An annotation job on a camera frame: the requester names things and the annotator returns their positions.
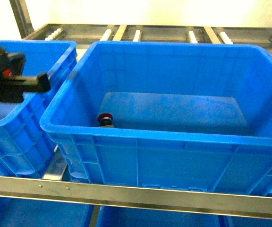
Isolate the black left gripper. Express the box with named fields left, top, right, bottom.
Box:
left=0, top=47, right=51, bottom=103

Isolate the red push button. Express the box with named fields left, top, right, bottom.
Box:
left=97, top=113, right=114, bottom=128

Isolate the blue crate left side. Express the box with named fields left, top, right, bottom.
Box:
left=0, top=40, right=77, bottom=178

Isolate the blue crate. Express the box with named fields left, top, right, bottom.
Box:
left=97, top=207, right=272, bottom=227
left=0, top=197, right=94, bottom=227
left=0, top=40, right=77, bottom=178

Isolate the steel shelf rack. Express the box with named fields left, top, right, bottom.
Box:
left=0, top=0, right=272, bottom=227

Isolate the blue crate lower left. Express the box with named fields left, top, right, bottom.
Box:
left=0, top=197, right=94, bottom=227

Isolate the blue crate lower right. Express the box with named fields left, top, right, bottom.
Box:
left=97, top=207, right=272, bottom=227

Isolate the blue crate upper shelf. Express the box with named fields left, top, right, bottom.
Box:
left=39, top=40, right=272, bottom=196

